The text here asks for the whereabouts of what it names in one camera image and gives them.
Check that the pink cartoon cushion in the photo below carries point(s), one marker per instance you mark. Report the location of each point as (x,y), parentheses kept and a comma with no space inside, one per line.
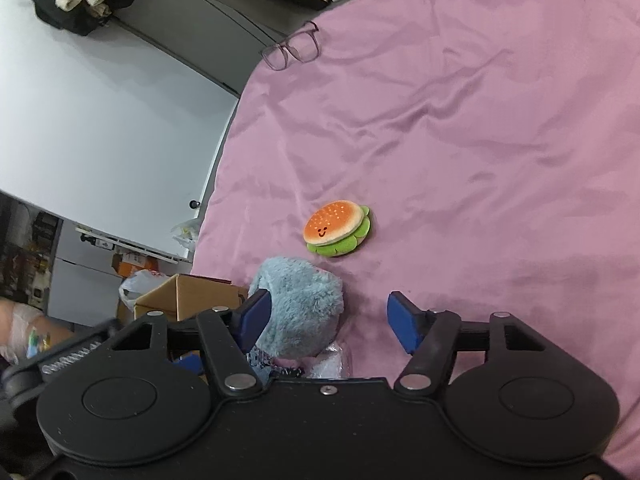
(20,320)

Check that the purple frame eyeglasses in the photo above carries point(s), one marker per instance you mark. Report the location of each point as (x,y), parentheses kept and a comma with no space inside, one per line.
(305,46)

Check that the pink bed sheet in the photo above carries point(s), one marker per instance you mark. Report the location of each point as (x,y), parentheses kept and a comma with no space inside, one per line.
(450,135)

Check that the blue packet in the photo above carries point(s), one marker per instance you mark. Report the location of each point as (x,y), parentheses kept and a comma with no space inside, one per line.
(190,364)

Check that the translucent grey plastic bag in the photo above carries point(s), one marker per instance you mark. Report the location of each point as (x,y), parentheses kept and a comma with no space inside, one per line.
(184,235)

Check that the fluffy blue plush toy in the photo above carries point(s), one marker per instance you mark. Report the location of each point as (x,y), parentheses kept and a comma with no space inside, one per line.
(300,300)

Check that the white floor shelf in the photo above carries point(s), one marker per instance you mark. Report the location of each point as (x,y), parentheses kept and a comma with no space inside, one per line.
(130,246)

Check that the white plastic bag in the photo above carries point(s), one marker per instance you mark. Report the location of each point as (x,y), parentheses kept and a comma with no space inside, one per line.
(137,287)

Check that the cardboard box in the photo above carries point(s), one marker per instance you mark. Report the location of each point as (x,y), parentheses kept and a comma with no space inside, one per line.
(200,292)

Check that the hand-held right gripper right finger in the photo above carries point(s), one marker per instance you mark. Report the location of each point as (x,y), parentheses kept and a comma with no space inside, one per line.
(402,322)

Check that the dark cluttered shelf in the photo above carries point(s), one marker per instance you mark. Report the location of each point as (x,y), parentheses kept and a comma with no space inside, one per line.
(25,250)

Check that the orange box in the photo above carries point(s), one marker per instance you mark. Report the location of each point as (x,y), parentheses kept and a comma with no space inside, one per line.
(131,260)

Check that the black plush with white stitching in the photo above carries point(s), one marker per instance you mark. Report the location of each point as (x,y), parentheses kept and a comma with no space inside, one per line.
(260,362)

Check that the burger plush toy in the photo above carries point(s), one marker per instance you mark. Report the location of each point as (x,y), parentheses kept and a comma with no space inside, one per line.
(332,222)

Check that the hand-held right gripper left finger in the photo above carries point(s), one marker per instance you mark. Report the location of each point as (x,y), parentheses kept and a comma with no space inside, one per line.
(255,322)

